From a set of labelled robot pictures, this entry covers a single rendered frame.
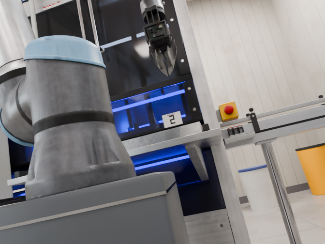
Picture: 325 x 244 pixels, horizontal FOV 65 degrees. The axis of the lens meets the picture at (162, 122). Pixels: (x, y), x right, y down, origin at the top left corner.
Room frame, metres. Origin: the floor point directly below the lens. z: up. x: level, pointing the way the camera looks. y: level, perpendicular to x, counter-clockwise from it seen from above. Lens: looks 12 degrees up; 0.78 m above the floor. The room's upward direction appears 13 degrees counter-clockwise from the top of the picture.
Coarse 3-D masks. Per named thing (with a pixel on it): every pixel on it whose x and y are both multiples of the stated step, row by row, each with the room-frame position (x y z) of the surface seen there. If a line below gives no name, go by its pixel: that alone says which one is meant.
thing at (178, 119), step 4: (176, 112) 1.12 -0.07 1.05; (164, 116) 1.13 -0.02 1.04; (168, 116) 1.13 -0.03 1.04; (172, 116) 1.13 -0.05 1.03; (176, 116) 1.12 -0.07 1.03; (180, 116) 1.12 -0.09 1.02; (164, 120) 1.13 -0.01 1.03; (168, 120) 1.13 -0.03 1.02; (172, 120) 1.13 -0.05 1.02; (176, 120) 1.12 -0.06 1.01; (180, 120) 1.12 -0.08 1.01; (164, 124) 1.13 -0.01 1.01; (168, 124) 1.13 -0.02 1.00; (172, 124) 1.13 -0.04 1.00; (176, 124) 1.13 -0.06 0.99
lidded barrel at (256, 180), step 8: (248, 168) 3.90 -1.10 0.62; (256, 168) 3.84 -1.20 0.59; (264, 168) 3.85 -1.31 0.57; (240, 176) 4.09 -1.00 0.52; (248, 176) 3.92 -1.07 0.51; (256, 176) 3.86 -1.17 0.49; (264, 176) 3.85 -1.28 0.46; (248, 184) 3.96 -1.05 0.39; (256, 184) 3.88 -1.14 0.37; (264, 184) 3.86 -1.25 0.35; (248, 192) 4.01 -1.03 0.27; (256, 192) 3.90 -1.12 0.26; (264, 192) 3.87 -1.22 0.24; (272, 192) 3.88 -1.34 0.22; (256, 200) 3.93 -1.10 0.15; (264, 200) 3.88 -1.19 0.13; (272, 200) 3.88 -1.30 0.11; (256, 208) 3.97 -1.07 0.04; (264, 208) 3.90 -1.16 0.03; (272, 208) 3.88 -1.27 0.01
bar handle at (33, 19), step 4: (32, 0) 1.17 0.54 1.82; (32, 4) 1.16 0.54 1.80; (32, 8) 1.16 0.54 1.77; (32, 12) 1.16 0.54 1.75; (32, 16) 1.16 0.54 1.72; (32, 20) 1.16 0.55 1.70; (32, 24) 1.16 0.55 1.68; (36, 24) 1.17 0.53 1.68; (32, 28) 1.16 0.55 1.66; (36, 28) 1.17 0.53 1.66; (36, 32) 1.17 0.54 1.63; (36, 36) 1.16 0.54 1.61
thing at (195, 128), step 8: (176, 128) 0.75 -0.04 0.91; (184, 128) 0.74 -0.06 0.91; (192, 128) 0.74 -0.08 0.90; (200, 128) 0.74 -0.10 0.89; (144, 136) 0.77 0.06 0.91; (152, 136) 0.76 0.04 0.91; (160, 136) 0.76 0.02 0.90; (168, 136) 0.75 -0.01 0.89; (176, 136) 0.75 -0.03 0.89; (184, 136) 0.75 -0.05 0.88; (128, 144) 0.78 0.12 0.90; (136, 144) 0.77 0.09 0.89; (144, 144) 0.77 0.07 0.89
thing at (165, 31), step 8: (152, 8) 0.69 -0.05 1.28; (160, 8) 0.72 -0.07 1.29; (144, 16) 0.73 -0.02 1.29; (152, 16) 0.70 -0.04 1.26; (160, 16) 0.74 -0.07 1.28; (152, 24) 0.70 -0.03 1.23; (160, 24) 0.69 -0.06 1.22; (152, 32) 0.70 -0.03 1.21; (160, 32) 0.69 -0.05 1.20; (168, 32) 0.71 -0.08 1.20; (152, 40) 0.70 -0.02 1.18; (160, 40) 0.71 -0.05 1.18; (168, 40) 0.72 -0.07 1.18; (152, 48) 0.76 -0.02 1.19; (160, 48) 0.76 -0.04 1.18
